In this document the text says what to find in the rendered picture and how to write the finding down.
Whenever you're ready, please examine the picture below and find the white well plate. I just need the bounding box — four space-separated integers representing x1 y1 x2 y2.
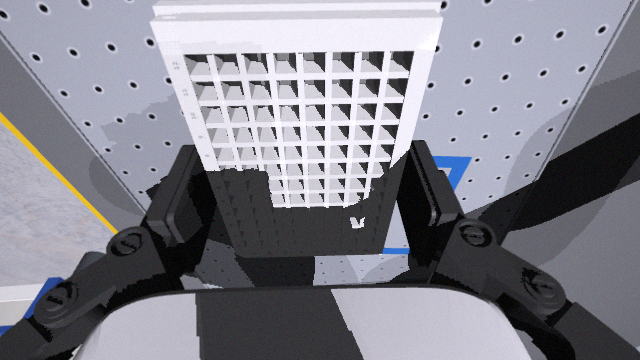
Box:
150 0 443 258

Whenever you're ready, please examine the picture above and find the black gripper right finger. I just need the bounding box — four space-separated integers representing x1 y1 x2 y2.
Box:
396 140 640 360

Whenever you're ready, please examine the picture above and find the blue tape outline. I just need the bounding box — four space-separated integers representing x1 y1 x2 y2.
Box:
382 156 472 254

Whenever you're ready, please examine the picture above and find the light grey perforated base plate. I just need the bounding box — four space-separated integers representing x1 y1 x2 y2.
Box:
0 0 638 289

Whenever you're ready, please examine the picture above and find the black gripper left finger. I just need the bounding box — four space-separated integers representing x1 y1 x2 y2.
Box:
0 145 217 360

